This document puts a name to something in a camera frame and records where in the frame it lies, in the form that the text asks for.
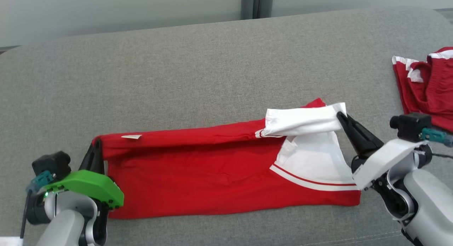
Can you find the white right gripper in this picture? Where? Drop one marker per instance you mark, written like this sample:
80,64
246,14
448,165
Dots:
385,159

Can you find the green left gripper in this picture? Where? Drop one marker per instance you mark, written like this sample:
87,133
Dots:
88,186

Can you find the red shorts with white trim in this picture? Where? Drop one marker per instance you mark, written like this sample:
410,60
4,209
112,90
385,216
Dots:
431,93

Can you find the red jersey with white sleeves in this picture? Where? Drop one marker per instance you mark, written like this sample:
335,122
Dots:
198,175

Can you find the white tape tag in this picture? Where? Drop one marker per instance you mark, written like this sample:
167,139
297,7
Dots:
10,241

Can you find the grey fabric sofa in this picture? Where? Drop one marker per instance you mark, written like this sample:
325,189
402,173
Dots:
194,69

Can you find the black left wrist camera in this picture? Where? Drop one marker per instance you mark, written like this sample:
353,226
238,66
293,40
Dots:
51,162

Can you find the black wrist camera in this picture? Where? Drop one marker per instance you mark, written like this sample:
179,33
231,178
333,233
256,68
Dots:
412,125
51,162

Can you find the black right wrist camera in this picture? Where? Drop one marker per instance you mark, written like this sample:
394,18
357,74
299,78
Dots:
412,125

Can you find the grey partition post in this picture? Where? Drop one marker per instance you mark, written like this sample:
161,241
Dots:
256,3

